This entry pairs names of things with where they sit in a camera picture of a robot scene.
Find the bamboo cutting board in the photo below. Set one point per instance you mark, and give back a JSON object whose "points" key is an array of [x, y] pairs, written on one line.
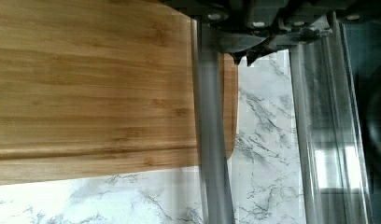
{"points": [[93, 87]]}

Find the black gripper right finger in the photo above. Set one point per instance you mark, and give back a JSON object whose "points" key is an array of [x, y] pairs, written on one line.
{"points": [[298, 35]]}

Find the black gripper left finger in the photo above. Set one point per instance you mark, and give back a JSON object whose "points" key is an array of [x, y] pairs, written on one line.
{"points": [[242, 31]]}

